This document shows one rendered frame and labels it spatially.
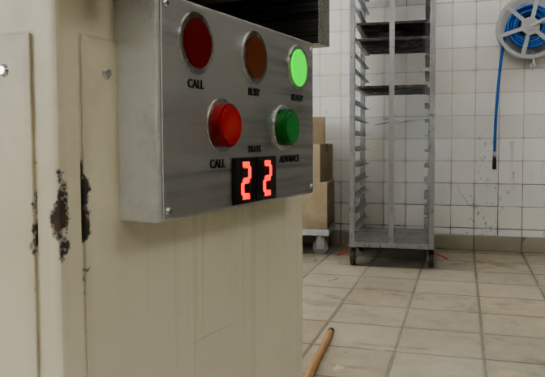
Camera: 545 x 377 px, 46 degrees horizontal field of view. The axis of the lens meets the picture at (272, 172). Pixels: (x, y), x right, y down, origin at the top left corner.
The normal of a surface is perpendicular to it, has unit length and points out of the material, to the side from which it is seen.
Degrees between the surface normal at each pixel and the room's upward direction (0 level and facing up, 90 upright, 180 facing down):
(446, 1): 90
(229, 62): 90
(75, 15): 90
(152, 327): 90
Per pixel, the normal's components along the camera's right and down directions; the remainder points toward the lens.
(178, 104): 0.90, 0.02
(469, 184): -0.29, 0.05
